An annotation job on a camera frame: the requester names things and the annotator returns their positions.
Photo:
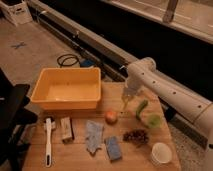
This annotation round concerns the blue grey cloth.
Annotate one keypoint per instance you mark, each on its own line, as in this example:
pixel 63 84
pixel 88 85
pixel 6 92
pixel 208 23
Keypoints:
pixel 93 136

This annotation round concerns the green plastic cup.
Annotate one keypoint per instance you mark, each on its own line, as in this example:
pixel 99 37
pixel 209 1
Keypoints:
pixel 153 121

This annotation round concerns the yellow plastic bin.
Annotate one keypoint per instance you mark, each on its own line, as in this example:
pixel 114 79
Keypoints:
pixel 68 88

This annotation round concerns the blue object on floor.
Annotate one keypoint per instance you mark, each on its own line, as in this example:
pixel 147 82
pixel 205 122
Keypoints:
pixel 87 63

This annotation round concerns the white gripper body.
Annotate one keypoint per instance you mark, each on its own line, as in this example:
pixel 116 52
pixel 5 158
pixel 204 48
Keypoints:
pixel 131 87

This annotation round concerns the white dish brush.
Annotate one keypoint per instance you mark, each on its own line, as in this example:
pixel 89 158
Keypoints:
pixel 49 126

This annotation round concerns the black chair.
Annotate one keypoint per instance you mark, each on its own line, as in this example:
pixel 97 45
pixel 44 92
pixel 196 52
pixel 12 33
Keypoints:
pixel 13 119

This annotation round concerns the small cardboard box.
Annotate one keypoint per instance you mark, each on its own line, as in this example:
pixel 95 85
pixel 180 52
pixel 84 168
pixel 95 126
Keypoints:
pixel 66 131

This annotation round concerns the orange round fruit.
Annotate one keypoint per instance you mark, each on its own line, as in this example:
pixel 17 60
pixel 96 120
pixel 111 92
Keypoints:
pixel 111 117

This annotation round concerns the bunch of dark grapes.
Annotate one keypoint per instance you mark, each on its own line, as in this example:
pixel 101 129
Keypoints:
pixel 137 135

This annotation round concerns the blue sponge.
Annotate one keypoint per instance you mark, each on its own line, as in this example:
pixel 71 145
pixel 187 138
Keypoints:
pixel 113 148

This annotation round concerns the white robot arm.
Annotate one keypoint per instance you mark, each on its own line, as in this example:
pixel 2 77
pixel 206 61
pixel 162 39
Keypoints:
pixel 192 106

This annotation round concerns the white cardboard box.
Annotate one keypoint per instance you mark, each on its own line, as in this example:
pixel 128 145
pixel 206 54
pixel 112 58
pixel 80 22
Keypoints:
pixel 17 14

